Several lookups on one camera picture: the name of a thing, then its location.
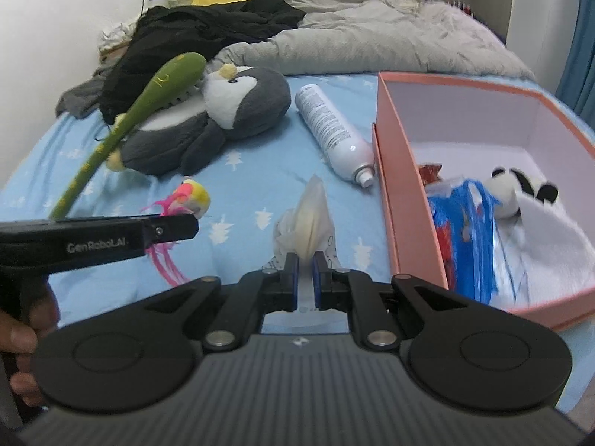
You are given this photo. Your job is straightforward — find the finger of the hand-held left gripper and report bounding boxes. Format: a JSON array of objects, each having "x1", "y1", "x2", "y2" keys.
[{"x1": 142, "y1": 215, "x2": 200, "y2": 254}]

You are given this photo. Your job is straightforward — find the bed with blue star sheet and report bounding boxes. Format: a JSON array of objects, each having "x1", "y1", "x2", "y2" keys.
[{"x1": 0, "y1": 72, "x2": 595, "y2": 412}]

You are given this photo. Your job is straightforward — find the red snack packet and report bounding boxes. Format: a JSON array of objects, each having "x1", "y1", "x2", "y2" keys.
[{"x1": 417, "y1": 162, "x2": 445, "y2": 185}]

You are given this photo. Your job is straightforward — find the pink feather bird toy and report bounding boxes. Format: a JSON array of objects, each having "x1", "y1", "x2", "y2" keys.
[{"x1": 142, "y1": 177, "x2": 213, "y2": 287}]

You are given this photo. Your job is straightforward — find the black jacket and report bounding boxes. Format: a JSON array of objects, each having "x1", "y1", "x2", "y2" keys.
[{"x1": 100, "y1": 0, "x2": 308, "y2": 125}]

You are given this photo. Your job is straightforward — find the translucent white plastic bag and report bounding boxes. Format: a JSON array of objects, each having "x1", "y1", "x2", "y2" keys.
[{"x1": 265, "y1": 174, "x2": 349, "y2": 334}]

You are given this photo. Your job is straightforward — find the grey penguin plush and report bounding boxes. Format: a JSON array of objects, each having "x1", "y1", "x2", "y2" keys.
[{"x1": 107, "y1": 65, "x2": 292, "y2": 178}]

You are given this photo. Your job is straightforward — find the white crumpled clothes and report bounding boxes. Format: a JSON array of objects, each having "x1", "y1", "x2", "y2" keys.
[{"x1": 100, "y1": 19, "x2": 140, "y2": 55}]

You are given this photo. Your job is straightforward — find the white spray bottle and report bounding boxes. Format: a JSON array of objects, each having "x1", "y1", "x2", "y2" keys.
[{"x1": 295, "y1": 84, "x2": 376, "y2": 189}]

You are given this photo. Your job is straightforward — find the light grey duvet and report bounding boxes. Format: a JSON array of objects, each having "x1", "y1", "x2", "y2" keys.
[{"x1": 214, "y1": 0, "x2": 535, "y2": 87}]

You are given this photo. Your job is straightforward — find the pink cardboard box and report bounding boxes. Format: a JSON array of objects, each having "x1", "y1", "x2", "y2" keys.
[{"x1": 372, "y1": 72, "x2": 595, "y2": 333}]

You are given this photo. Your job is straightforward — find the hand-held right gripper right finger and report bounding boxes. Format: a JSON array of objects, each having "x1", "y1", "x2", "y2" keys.
[{"x1": 313, "y1": 252, "x2": 468, "y2": 352}]

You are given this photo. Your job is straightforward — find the blue and red tissue pack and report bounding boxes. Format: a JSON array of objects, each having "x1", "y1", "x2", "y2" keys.
[{"x1": 425, "y1": 179, "x2": 501, "y2": 306}]

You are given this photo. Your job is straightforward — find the blue curtain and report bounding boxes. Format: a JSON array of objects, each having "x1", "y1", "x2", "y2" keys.
[{"x1": 555, "y1": 0, "x2": 595, "y2": 117}]

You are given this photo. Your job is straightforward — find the person's left hand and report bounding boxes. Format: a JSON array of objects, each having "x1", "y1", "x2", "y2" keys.
[{"x1": 0, "y1": 283, "x2": 61, "y2": 407}]

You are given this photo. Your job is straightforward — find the dark grey blanket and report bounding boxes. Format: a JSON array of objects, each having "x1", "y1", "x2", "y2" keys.
[{"x1": 56, "y1": 65, "x2": 122, "y2": 120}]

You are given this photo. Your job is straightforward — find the brown cardboard box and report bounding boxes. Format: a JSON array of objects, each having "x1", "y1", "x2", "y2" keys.
[{"x1": 97, "y1": 39, "x2": 132, "y2": 64}]

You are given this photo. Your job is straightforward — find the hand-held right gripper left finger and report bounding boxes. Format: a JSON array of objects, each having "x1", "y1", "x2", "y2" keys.
[{"x1": 144, "y1": 252, "x2": 299, "y2": 352}]

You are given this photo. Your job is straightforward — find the long green plush stick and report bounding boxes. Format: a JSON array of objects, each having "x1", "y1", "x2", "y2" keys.
[{"x1": 49, "y1": 52, "x2": 208, "y2": 222}]

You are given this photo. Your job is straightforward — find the small panda plush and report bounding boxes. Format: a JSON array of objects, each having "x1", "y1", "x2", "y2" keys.
[{"x1": 486, "y1": 166, "x2": 559, "y2": 219}]

